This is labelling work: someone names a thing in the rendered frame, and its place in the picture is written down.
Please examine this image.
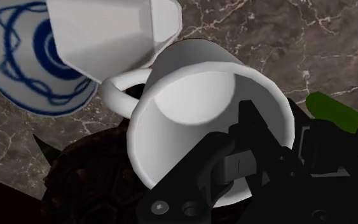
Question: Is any green elongated object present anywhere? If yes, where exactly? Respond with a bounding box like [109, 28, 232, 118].
[305, 90, 358, 134]

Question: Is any white mug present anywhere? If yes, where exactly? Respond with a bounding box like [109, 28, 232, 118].
[100, 38, 296, 208]

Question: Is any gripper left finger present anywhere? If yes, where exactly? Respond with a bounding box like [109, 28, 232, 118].
[136, 99, 284, 224]

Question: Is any blue and white patterned plate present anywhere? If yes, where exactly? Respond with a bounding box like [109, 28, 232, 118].
[0, 0, 99, 117]

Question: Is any white faceted cup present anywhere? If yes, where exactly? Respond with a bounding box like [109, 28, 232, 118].
[46, 0, 183, 85]

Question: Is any dark brown bumpy object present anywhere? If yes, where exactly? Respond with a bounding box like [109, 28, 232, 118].
[32, 119, 254, 224]

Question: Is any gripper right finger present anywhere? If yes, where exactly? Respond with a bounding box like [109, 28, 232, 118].
[286, 97, 358, 224]

